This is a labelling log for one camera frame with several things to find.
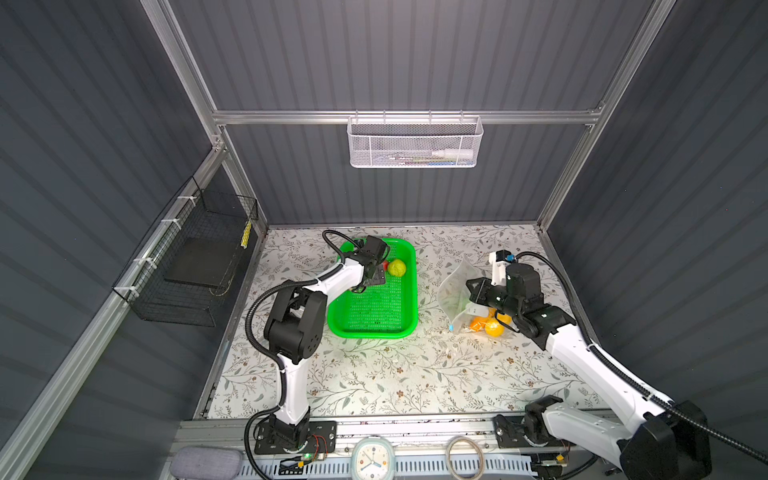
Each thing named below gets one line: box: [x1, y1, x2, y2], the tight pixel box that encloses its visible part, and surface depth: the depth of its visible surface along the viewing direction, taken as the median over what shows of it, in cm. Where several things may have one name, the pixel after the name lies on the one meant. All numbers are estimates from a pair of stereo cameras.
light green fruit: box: [388, 259, 407, 277], surface depth 104 cm
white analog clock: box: [351, 438, 396, 480], surface depth 70 cm
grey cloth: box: [170, 446, 242, 480], surface depth 69 cm
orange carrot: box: [470, 316, 489, 332], surface depth 91 cm
